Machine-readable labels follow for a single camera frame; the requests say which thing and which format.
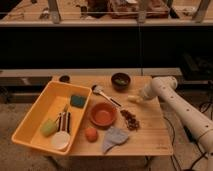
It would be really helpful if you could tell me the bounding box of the grey folded cloth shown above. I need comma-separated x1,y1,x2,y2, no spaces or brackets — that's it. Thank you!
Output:
102,126,129,154

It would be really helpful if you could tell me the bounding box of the dark brown bowl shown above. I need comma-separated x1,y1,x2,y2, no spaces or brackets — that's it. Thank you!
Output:
111,73,131,91

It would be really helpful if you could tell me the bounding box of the yellow plastic bin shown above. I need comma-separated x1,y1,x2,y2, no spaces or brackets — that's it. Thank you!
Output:
11,81,91,155

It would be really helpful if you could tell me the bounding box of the black striped utensil bundle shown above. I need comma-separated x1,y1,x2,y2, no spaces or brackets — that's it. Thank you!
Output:
58,112,71,133

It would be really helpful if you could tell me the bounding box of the orange ball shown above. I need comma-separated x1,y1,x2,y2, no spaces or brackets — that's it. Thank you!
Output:
85,127,98,142

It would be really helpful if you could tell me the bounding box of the teal sponge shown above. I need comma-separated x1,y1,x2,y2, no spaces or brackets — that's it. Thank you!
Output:
70,95,86,108

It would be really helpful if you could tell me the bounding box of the black cable on floor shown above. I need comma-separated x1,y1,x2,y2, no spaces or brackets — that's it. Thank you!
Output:
163,99,213,171

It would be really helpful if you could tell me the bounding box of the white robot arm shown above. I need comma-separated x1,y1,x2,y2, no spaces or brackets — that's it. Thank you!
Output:
139,76,213,171

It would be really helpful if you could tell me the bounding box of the green plastic cup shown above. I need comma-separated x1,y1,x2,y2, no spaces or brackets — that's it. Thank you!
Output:
40,119,58,137

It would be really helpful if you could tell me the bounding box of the yellow banana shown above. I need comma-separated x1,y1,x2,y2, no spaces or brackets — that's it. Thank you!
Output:
128,95,141,103

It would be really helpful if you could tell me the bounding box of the orange plastic bowl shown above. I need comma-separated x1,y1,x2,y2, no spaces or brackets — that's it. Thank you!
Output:
90,102,117,127

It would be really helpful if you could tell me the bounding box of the brown grape bunch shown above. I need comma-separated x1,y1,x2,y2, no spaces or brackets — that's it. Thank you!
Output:
120,110,140,131

